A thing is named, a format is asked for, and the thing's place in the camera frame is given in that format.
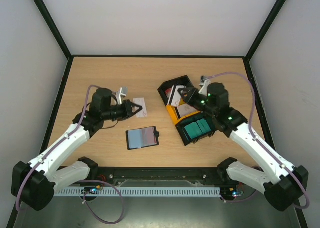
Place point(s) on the black bin with red cards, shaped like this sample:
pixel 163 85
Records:
pixel 165 89

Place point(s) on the black leather card holder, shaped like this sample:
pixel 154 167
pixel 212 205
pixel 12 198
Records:
pixel 142 138

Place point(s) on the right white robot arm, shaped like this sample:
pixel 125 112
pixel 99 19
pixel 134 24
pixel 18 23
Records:
pixel 281 182

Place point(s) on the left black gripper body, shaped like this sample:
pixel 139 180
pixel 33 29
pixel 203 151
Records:
pixel 123 114

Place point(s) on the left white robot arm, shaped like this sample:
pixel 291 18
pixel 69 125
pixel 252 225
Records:
pixel 35 183

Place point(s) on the yellow bin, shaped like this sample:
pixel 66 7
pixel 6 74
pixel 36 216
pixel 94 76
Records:
pixel 175 116

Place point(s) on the red dotted card stack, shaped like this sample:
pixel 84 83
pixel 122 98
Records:
pixel 168 92

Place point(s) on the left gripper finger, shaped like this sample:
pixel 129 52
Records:
pixel 135 107
pixel 138 113

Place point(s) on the black bin with teal cards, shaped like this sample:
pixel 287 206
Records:
pixel 185 138

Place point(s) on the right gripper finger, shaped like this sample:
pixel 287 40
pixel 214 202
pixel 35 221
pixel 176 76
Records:
pixel 187 98
pixel 186 90

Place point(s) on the light blue cable duct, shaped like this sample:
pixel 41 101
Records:
pixel 198 192

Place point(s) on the black aluminium frame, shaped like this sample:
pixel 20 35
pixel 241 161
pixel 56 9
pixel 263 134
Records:
pixel 41 6

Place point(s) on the teal card stack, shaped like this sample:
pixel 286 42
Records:
pixel 197 128

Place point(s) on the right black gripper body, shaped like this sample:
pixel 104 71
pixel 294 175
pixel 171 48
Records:
pixel 191 96

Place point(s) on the white patterned card stack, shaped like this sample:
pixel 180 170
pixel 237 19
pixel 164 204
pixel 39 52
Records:
pixel 185 109

